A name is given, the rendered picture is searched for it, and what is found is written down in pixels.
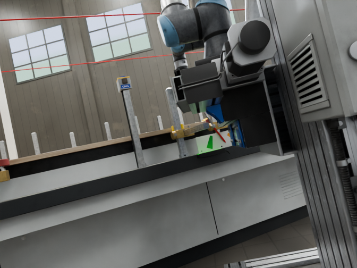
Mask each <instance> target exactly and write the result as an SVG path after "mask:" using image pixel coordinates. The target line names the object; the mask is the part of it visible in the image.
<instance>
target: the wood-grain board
mask: <svg viewBox="0 0 357 268"><path fill-rule="evenodd" d="M202 123H206V121H202V122H197V123H192V124H187V125H184V128H188V126H190V127H195V126H197V125H200V124H202ZM171 131H172V128H168V129H163V130H157V131H152V132H147V133H142V134H139V138H140V139H142V138H148V137H153V136H157V135H163V134H166V133H171ZM127 141H132V139H131V136H128V137H123V138H117V139H112V140H107V141H102V142H98V143H93V144H88V145H83V146H78V147H72V148H67V149H62V150H57V151H53V152H48V153H43V154H38V155H32V156H27V157H22V158H17V159H13V160H9V163H10V165H8V166H11V165H17V164H21V163H26V162H32V161H37V160H42V159H45V158H50V157H55V156H60V155H65V154H70V153H75V152H80V151H84V150H89V149H94V148H99V147H104V146H109V145H114V144H119V143H124V142H127ZM4 167H6V166H4Z"/></svg>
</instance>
